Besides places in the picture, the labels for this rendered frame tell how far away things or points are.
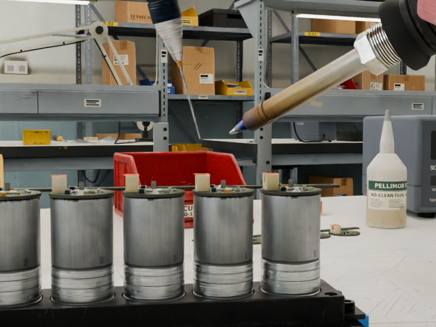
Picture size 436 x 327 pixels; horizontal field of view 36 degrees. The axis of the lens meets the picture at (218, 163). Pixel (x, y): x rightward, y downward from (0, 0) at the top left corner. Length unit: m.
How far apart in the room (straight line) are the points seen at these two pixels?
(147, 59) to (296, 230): 4.56
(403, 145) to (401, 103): 2.41
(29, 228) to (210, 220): 0.07
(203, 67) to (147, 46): 0.53
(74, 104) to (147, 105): 0.28
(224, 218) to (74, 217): 0.06
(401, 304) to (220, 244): 0.12
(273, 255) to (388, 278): 0.14
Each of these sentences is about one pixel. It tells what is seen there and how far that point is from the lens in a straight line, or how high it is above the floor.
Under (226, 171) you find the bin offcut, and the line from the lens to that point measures 0.64.
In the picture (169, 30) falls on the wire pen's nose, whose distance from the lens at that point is 0.24.
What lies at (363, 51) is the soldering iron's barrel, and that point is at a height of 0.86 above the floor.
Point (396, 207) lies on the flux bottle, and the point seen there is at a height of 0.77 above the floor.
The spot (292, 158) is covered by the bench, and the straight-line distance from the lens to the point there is 2.89.
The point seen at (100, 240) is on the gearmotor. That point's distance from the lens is 0.26.
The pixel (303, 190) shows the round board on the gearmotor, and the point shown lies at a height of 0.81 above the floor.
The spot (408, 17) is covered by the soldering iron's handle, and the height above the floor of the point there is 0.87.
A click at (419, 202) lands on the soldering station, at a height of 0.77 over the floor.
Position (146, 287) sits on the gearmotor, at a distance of 0.26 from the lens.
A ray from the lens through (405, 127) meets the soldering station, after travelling 0.66.
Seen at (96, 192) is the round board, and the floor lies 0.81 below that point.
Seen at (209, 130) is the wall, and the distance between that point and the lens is 4.91.
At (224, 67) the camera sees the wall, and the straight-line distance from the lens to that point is 4.98.
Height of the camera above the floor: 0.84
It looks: 4 degrees down
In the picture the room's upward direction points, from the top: straight up
